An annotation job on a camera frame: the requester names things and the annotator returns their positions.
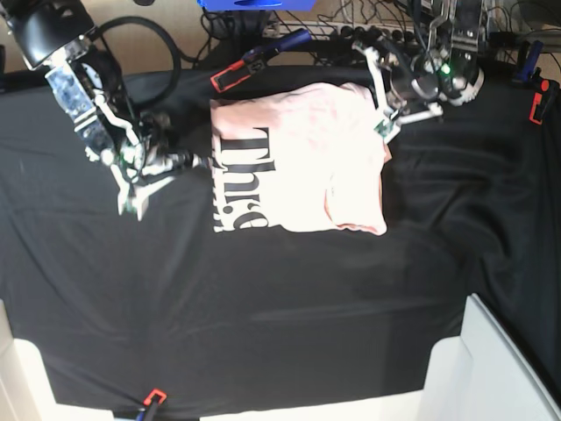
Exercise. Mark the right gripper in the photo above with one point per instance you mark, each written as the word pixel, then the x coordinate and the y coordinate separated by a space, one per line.
pixel 147 158

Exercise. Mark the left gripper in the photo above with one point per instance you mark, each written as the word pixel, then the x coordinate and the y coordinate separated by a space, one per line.
pixel 403 94

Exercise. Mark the pink T-shirt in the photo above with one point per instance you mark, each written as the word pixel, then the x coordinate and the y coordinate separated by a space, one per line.
pixel 307 160

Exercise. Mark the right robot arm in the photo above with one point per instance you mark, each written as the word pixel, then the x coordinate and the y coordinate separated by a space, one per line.
pixel 87 82

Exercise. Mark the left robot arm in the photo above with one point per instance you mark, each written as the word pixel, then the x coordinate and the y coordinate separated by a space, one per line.
pixel 447 46

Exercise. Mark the black table cloth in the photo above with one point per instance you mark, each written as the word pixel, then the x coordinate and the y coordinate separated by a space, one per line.
pixel 269 319

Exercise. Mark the blue plastic box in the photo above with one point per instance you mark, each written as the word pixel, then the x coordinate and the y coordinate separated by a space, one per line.
pixel 257 5

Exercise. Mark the blue handled clamp, red jaw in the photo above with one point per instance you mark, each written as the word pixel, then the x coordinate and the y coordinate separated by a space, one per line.
pixel 256 60

